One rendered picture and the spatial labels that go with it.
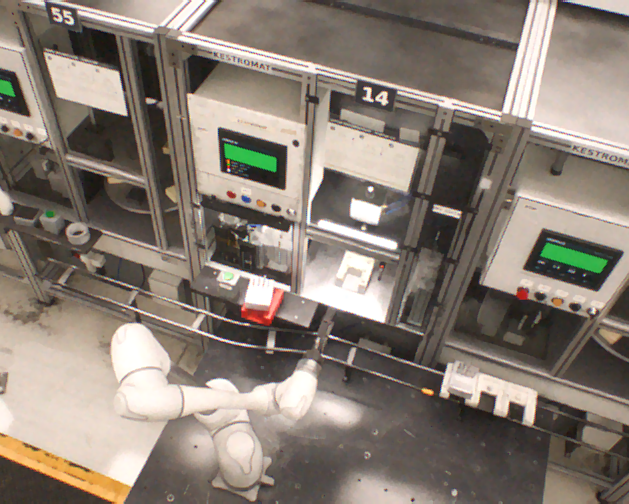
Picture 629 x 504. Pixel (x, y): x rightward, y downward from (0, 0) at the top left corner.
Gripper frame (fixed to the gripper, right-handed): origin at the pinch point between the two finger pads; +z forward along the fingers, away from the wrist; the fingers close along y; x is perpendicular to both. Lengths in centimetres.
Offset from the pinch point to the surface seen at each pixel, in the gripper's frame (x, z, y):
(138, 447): 81, -35, -112
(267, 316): 26.2, 2.7, -15.7
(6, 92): 139, 18, 51
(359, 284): -4.0, 32.0, -15.2
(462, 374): -54, 8, -19
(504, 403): -73, 4, -24
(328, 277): 10.6, 35.2, -21.4
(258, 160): 36, 18, 53
